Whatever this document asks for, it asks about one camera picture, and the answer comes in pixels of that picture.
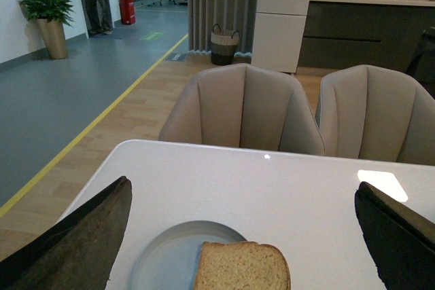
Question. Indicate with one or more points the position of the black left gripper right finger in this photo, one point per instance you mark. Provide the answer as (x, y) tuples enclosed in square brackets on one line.
[(399, 240)]

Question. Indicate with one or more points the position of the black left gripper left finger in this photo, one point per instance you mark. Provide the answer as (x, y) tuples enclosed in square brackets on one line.
[(79, 251)]

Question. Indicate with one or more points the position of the light blue round plate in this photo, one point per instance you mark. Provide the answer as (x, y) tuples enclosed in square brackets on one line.
[(170, 261)]

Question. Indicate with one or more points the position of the brown bread slice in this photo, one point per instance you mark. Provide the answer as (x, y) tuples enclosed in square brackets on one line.
[(241, 265)]

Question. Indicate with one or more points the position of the beige chair on right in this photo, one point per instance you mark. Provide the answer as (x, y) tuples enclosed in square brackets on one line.
[(373, 113)]

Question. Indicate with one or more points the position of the beige chair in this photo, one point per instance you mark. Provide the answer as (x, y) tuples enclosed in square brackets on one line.
[(243, 106), (373, 113)]

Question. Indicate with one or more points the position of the beige chair on left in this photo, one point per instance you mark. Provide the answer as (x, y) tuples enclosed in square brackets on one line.
[(243, 106)]

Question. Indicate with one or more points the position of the dark grey kitchen counter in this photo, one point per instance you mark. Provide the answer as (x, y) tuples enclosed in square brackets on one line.
[(342, 34)]

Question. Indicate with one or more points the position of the green potted plant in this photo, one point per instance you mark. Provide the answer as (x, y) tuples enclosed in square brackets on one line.
[(51, 16)]

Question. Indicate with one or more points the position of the red bin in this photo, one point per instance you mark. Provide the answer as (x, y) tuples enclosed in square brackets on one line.
[(127, 11)]

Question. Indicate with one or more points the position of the woven laundry basket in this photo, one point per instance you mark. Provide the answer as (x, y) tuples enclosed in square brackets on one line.
[(223, 45)]

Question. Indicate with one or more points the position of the white drawer cabinet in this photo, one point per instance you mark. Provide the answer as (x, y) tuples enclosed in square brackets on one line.
[(278, 30)]

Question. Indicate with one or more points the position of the grey pleated curtain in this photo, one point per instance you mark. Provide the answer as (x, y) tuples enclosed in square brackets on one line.
[(235, 15)]

